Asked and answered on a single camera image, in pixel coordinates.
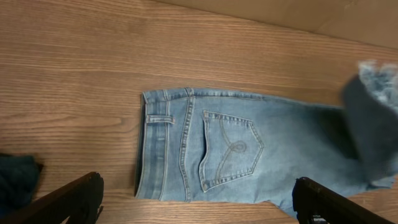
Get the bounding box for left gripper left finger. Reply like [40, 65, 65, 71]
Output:
[1, 172, 104, 224]

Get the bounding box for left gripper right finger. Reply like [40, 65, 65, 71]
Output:
[292, 177, 394, 224]

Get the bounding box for medium blue denim jeans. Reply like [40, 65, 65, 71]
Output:
[135, 61, 397, 216]

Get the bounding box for dark blue folded cloth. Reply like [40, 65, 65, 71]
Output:
[1, 153, 43, 218]

